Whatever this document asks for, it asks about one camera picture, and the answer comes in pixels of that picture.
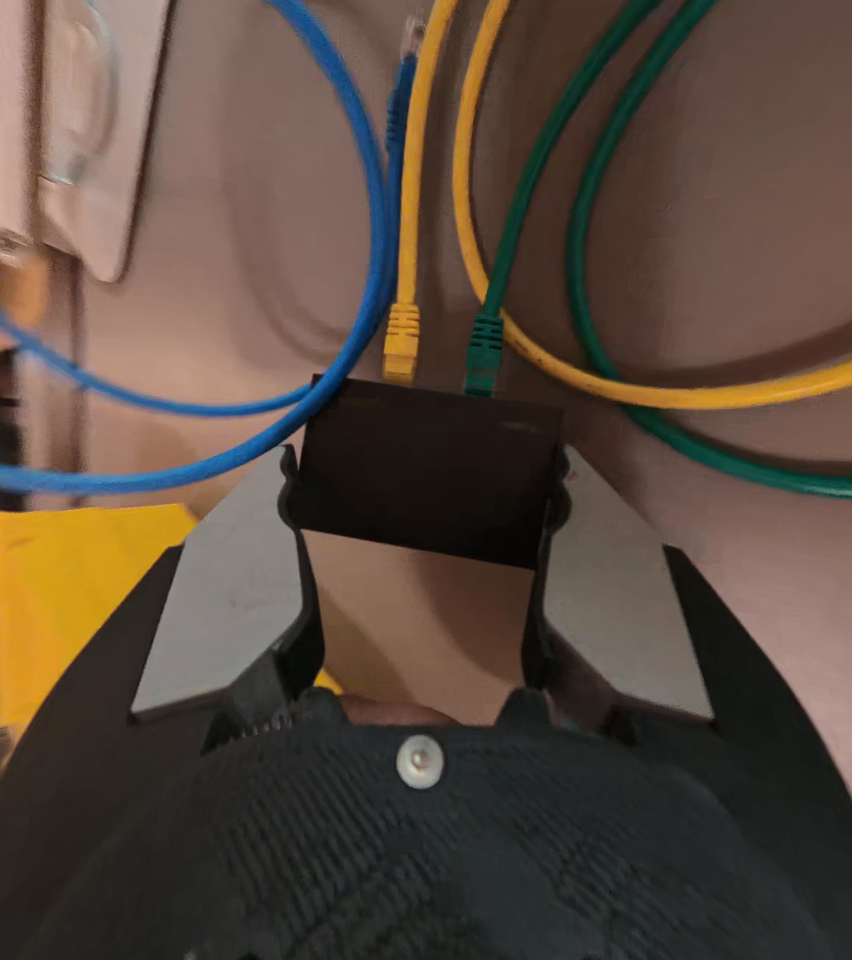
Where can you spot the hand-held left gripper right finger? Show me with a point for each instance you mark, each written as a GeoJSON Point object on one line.
{"type": "Point", "coordinates": [613, 600]}

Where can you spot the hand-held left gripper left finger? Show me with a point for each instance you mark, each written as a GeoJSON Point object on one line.
{"type": "Point", "coordinates": [223, 600]}

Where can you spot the black network switch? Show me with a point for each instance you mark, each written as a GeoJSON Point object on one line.
{"type": "Point", "coordinates": [426, 472]}

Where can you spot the yellow plastic bin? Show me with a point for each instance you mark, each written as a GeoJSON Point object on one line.
{"type": "Point", "coordinates": [58, 600]}

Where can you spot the white display stand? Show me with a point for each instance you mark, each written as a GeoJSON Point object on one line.
{"type": "Point", "coordinates": [133, 150]}

